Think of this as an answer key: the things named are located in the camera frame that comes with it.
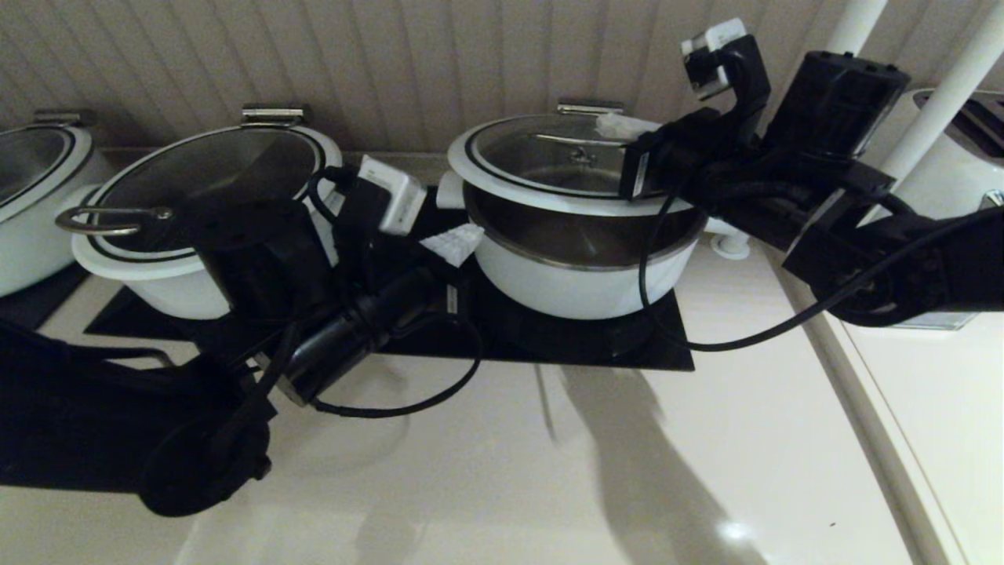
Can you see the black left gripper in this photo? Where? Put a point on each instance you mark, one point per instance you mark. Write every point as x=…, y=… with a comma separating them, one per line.
x=408, y=290

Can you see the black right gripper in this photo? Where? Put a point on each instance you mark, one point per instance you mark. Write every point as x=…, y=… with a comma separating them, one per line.
x=682, y=157

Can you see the glass lid with white rim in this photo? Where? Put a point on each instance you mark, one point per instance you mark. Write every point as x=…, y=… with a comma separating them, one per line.
x=196, y=166
x=31, y=161
x=533, y=165

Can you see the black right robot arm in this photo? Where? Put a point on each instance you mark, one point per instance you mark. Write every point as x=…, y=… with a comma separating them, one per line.
x=941, y=267

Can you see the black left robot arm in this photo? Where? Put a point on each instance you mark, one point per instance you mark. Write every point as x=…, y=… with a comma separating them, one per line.
x=78, y=408

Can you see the white pot with steel insert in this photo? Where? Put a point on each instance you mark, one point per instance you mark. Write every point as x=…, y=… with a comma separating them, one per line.
x=31, y=251
x=180, y=296
x=580, y=292

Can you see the large black induction cooktop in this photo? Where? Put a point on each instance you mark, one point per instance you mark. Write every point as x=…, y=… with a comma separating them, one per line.
x=549, y=345

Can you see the white slanted pole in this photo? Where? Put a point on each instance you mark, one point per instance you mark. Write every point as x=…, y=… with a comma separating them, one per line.
x=957, y=86
x=859, y=23

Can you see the white toaster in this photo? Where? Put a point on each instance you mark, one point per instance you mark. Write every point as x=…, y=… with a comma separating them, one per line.
x=973, y=165

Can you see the small black induction cooktop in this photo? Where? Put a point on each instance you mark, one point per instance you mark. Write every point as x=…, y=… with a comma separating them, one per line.
x=31, y=304

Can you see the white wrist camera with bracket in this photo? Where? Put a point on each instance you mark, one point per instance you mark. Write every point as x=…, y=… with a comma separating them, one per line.
x=396, y=196
x=714, y=47

